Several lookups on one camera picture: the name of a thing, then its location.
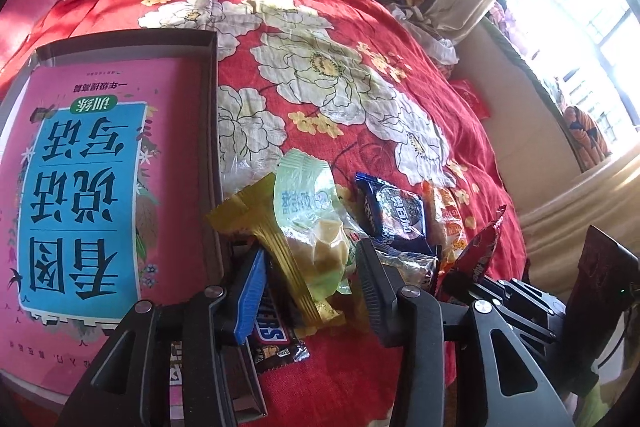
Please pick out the grey cardboard box tray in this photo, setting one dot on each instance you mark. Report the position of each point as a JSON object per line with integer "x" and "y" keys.
{"x": 160, "y": 363}

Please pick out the orange patterned cushion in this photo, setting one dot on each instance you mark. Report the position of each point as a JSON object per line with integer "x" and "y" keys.
{"x": 591, "y": 146}

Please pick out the red envelope packet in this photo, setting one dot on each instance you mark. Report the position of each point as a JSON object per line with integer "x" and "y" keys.
{"x": 469, "y": 94}

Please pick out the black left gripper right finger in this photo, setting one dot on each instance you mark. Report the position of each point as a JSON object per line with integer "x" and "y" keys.
{"x": 380, "y": 284}

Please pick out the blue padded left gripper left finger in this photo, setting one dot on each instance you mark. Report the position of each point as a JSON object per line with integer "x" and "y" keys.
{"x": 239, "y": 309}

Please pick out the brown Snickers bar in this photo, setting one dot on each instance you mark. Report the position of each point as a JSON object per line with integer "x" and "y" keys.
{"x": 274, "y": 344}

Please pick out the dark blue Oreo packet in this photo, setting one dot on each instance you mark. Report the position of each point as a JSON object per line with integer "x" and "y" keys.
{"x": 395, "y": 216}

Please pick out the pink children's book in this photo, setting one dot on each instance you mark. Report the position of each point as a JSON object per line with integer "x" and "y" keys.
{"x": 100, "y": 207}

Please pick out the green white snack packet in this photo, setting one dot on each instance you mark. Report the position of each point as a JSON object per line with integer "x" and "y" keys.
{"x": 305, "y": 204}

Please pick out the orange cracker packet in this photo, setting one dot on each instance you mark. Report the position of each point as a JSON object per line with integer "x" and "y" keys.
{"x": 444, "y": 222}

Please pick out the clear small pastry packet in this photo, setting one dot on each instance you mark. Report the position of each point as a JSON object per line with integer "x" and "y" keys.
{"x": 416, "y": 269}

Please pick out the white plastic bag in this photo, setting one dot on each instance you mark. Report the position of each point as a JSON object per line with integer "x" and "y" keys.
{"x": 440, "y": 49}

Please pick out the gold candy bar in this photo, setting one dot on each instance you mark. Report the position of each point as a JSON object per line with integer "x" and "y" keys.
{"x": 251, "y": 210}

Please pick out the red lollipop candy packet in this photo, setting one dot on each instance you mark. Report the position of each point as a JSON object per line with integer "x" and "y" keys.
{"x": 472, "y": 264}

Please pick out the red floral bedspread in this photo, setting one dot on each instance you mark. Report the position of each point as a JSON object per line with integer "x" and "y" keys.
{"x": 343, "y": 81}

